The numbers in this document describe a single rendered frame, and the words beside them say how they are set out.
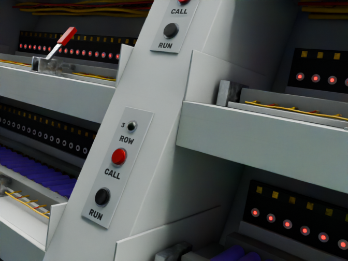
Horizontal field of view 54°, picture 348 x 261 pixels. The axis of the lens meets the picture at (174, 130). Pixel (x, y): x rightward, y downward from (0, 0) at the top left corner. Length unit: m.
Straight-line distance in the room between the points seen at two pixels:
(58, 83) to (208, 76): 0.21
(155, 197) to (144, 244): 0.05
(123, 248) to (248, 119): 0.16
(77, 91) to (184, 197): 0.19
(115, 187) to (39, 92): 0.22
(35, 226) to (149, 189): 0.18
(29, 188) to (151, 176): 0.24
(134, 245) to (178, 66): 0.18
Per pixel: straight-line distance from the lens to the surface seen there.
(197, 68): 0.35
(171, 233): 0.38
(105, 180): 0.36
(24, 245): 0.44
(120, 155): 0.35
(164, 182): 0.35
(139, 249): 0.35
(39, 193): 0.51
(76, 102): 0.45
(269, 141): 0.30
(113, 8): 0.71
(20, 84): 0.56
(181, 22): 0.39
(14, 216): 0.49
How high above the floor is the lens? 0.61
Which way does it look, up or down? 10 degrees up
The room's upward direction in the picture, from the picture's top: 21 degrees clockwise
